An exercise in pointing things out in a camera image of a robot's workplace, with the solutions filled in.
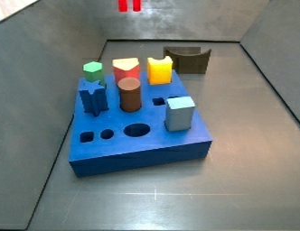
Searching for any red two-legged block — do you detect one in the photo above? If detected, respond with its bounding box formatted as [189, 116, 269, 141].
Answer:
[118, 0, 144, 13]

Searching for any blue foam shape board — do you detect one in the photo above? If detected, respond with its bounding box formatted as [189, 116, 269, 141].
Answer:
[69, 73, 212, 177]

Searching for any light blue square block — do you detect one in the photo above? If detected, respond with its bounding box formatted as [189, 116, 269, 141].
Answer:
[165, 97, 196, 132]

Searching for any brown cylinder block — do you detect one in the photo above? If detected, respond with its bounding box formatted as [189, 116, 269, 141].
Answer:
[118, 77, 142, 112]

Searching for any dark blue star block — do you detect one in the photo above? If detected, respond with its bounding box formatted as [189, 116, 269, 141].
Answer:
[80, 78, 109, 116]

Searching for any yellow arch block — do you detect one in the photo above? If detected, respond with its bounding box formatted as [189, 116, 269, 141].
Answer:
[148, 56, 173, 85]

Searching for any black curved stand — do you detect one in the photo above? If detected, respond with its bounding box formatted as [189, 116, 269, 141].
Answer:
[164, 46, 212, 74]

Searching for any green hexagon block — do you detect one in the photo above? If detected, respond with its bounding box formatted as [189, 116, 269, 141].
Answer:
[82, 61, 106, 86]

